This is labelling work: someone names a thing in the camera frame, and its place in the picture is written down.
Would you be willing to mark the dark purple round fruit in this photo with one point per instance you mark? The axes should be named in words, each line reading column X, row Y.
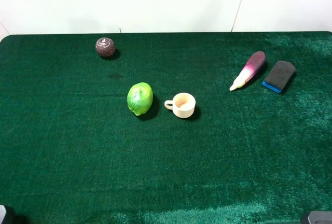
column 105, row 47

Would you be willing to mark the purple white eggplant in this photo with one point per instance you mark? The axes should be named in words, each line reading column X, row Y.
column 253, row 65

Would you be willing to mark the cream small cup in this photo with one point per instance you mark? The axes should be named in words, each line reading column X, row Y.
column 182, row 105

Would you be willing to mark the black blue board eraser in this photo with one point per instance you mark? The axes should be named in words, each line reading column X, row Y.
column 279, row 76

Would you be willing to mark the green velvet table cloth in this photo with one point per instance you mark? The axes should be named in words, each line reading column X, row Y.
column 73, row 152

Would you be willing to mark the green lime fruit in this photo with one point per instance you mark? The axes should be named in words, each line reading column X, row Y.
column 140, row 98

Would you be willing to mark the grey device bottom right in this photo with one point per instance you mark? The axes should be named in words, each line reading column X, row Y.
column 317, row 217

